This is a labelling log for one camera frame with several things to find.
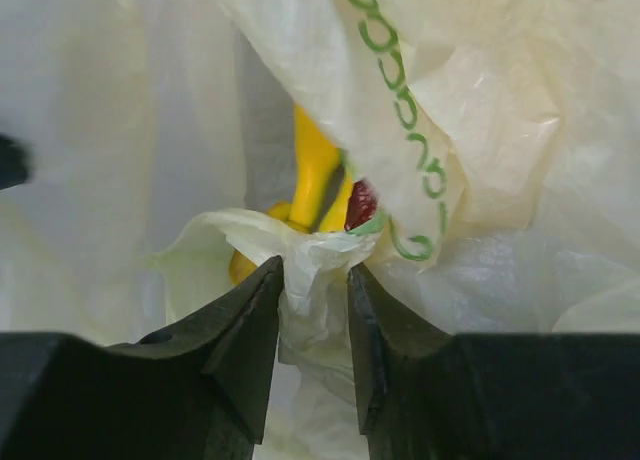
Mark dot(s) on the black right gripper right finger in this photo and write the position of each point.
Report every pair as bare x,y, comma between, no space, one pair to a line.
424,394

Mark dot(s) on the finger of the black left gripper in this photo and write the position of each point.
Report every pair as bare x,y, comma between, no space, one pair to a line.
16,162

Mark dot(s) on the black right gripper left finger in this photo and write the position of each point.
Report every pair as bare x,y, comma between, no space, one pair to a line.
196,389

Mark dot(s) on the green printed plastic bag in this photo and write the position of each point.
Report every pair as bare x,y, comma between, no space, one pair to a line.
493,147

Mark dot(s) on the yellow bananas in bag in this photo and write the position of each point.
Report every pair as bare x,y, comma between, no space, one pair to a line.
317,160

